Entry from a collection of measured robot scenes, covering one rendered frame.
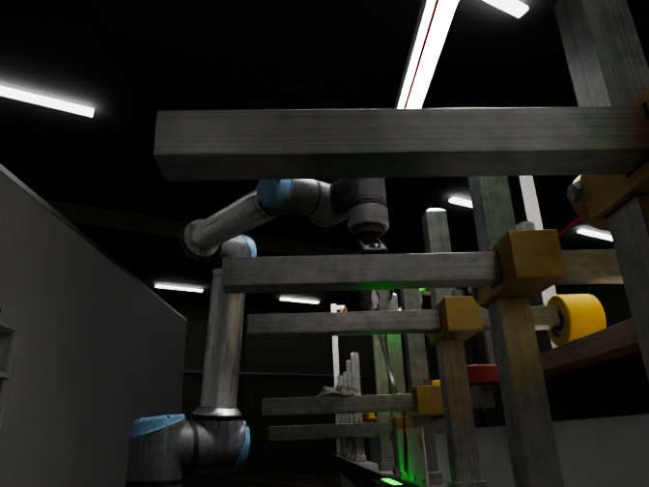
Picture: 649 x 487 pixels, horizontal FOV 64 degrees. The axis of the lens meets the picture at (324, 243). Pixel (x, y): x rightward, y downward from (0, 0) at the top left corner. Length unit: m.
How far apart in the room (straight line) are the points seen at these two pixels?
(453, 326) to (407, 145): 0.49
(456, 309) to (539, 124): 0.47
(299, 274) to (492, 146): 0.27
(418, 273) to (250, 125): 0.29
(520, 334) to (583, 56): 0.29
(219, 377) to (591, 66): 1.40
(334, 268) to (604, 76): 0.29
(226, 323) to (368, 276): 1.16
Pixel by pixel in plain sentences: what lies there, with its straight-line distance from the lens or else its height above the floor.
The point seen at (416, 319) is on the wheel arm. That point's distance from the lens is 0.79.
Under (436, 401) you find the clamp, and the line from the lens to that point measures 1.00.
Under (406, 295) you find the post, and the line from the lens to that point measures 1.10.
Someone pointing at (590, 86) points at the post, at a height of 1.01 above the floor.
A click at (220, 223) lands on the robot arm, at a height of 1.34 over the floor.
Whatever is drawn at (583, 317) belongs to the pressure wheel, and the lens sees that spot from 0.85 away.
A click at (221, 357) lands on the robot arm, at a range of 1.65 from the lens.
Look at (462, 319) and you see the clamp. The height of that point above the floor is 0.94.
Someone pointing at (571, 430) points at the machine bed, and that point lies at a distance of 0.97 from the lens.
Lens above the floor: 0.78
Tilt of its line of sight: 21 degrees up
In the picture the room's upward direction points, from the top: 2 degrees counter-clockwise
